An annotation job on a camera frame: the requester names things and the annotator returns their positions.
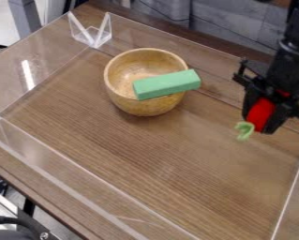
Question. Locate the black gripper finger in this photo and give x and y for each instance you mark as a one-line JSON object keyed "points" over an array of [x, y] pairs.
{"points": [[280, 112], [251, 96]]}

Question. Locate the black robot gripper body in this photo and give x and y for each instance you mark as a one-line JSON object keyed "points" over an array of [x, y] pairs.
{"points": [[276, 76]]}

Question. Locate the red plush strawberry green stem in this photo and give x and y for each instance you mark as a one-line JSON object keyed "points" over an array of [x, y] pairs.
{"points": [[258, 116]]}

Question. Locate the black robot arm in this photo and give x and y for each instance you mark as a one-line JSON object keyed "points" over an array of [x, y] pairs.
{"points": [[291, 36]]}

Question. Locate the green rectangular block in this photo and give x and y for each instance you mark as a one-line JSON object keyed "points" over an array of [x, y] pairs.
{"points": [[165, 84]]}

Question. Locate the wooden bowl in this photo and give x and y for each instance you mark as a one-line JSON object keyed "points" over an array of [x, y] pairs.
{"points": [[131, 76]]}

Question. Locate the clear acrylic tray walls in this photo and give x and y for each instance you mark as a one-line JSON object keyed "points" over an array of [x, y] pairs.
{"points": [[140, 178]]}

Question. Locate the black bracket with bolt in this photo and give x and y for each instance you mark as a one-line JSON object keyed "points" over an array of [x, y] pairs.
{"points": [[33, 227]]}

